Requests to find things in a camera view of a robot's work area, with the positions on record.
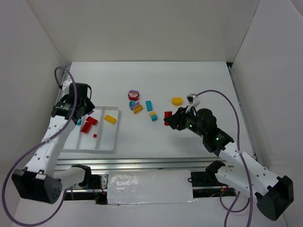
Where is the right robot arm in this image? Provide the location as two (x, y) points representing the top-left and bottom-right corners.
(164, 107), (294, 221)

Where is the teal purple brick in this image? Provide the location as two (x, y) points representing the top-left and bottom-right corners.
(129, 100), (140, 110)

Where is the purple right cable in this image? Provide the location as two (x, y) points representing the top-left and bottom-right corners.
(195, 89), (255, 227)

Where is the red long brick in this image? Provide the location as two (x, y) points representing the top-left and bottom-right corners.
(81, 122), (92, 133)

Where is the white divided tray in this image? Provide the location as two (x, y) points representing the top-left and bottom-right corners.
(62, 106), (119, 154)

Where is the teal flat brick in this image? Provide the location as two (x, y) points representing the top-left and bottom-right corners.
(145, 100), (153, 112)

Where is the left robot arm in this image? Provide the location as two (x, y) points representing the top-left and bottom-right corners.
(11, 83), (95, 204)

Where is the yellow teal small brick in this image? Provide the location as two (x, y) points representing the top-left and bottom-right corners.
(149, 112), (158, 121)

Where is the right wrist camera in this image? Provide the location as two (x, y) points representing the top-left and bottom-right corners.
(186, 94), (200, 113)

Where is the yellow round brick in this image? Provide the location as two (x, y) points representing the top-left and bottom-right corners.
(171, 97), (183, 106)

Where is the yellow striped brick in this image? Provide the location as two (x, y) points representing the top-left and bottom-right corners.
(133, 105), (143, 114)

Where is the purple red flower brick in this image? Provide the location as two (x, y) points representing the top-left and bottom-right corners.
(128, 90), (140, 101)

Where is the aluminium frame rail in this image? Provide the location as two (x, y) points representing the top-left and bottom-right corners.
(55, 157), (227, 171)

